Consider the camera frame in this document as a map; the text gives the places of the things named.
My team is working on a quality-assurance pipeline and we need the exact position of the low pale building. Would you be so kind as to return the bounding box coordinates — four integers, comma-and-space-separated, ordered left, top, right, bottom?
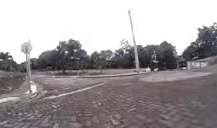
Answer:
185, 58, 210, 71

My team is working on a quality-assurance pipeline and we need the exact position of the grey paving stone road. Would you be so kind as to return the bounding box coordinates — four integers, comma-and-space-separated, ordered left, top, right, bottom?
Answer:
0, 68, 217, 128

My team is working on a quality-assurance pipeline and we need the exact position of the tall leaning utility pole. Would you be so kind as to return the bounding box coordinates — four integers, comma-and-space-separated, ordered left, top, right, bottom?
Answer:
127, 9, 141, 73

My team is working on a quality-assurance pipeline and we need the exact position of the row of dark trees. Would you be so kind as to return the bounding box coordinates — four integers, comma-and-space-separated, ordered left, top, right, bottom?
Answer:
0, 22, 217, 73

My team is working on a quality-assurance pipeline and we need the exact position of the long pale kerb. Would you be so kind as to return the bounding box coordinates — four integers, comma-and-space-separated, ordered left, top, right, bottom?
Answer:
50, 71, 149, 80

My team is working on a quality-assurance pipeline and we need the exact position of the brown earth bank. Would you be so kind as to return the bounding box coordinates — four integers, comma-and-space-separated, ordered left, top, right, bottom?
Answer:
0, 69, 28, 96

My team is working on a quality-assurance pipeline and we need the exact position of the pole with round sign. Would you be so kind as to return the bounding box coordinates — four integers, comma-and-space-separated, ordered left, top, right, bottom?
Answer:
20, 38, 34, 94

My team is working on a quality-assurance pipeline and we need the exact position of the pale concrete kerb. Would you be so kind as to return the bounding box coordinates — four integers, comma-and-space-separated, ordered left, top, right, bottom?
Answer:
42, 81, 109, 101

